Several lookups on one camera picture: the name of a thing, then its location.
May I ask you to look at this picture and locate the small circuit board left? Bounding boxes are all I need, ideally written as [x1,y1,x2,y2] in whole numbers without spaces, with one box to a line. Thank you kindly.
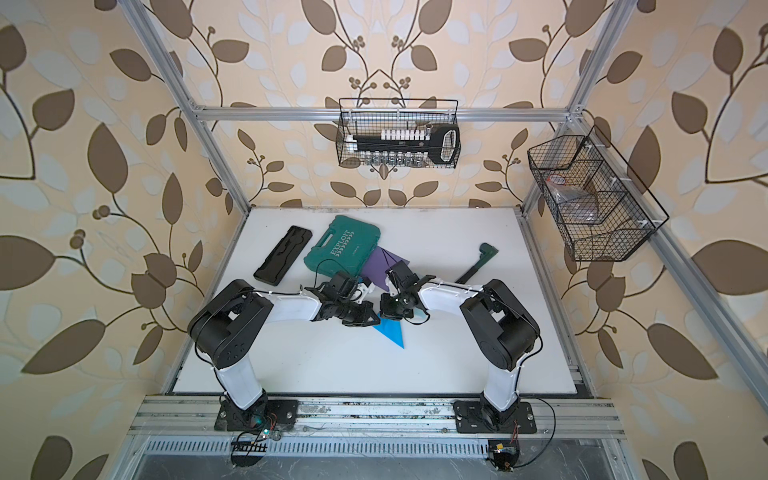
[229,430,282,468]

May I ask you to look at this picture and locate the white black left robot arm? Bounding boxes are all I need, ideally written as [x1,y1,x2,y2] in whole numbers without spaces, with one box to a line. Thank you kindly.
[189,273,380,412]

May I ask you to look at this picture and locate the black foam tool tray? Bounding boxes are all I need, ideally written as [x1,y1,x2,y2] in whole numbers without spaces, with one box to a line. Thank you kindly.
[253,225,312,286]

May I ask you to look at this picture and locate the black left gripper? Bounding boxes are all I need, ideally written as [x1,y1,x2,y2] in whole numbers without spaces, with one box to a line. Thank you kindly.
[334,299,384,327]

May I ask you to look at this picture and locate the aluminium frame post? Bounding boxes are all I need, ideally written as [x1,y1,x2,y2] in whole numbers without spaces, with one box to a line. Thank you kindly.
[520,0,637,214]
[118,0,251,216]

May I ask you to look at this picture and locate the aluminium frame post left rear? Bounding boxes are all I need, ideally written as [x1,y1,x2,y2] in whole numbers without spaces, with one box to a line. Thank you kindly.
[118,0,251,216]

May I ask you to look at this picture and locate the black wire basket right wall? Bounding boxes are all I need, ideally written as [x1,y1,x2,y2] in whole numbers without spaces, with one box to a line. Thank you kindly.
[527,126,669,262]

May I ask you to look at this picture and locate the plastic bag in basket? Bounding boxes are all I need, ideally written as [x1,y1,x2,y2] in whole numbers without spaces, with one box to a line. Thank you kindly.
[546,175,599,224]

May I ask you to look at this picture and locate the aluminium frame right side rail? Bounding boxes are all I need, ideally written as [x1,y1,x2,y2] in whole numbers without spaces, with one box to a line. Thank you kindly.
[566,116,768,415]

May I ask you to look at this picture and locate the black socket set holder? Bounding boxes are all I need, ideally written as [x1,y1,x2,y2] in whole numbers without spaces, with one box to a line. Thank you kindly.
[342,124,461,165]

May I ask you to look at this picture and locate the blue square paper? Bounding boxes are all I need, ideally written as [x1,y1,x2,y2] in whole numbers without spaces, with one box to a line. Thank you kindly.
[374,318,405,349]

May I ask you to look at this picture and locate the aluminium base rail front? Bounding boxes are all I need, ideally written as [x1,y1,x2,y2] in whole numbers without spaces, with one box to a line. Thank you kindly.
[129,395,626,440]

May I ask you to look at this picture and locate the black wire basket rear wall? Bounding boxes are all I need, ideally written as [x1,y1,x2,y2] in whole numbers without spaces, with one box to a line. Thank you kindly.
[335,97,461,168]

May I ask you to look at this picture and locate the green plastic tool case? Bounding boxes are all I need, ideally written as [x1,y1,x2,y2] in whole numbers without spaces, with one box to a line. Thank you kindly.
[303,215,381,277]

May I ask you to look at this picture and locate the purple square paper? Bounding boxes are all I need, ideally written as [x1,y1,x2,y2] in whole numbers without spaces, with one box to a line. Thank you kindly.
[360,246,409,292]

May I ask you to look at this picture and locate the small circuit board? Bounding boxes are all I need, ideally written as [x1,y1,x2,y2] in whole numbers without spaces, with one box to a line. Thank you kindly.
[229,430,282,468]
[486,440,520,472]

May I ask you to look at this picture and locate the small circuit board right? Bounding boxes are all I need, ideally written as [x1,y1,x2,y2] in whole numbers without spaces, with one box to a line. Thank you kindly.
[486,440,520,472]

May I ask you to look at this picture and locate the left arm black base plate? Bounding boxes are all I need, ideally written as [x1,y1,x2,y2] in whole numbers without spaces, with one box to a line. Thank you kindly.
[214,396,299,432]

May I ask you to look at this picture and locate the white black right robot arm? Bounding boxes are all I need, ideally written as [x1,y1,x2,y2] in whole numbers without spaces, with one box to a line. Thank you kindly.
[380,261,543,424]

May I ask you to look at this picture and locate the black wire basket wall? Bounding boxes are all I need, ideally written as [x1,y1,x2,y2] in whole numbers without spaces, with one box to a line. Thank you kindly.
[335,97,461,168]
[527,126,669,262]

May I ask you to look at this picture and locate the aluminium frame post right rear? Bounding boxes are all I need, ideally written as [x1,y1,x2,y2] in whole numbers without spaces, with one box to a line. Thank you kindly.
[520,0,637,214]

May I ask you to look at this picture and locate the aluminium frame rear crossbar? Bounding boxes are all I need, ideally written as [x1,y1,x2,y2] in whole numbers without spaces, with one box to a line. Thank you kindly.
[194,106,570,124]

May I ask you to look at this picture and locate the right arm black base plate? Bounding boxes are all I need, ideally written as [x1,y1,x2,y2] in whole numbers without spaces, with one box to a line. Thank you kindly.
[452,398,537,435]

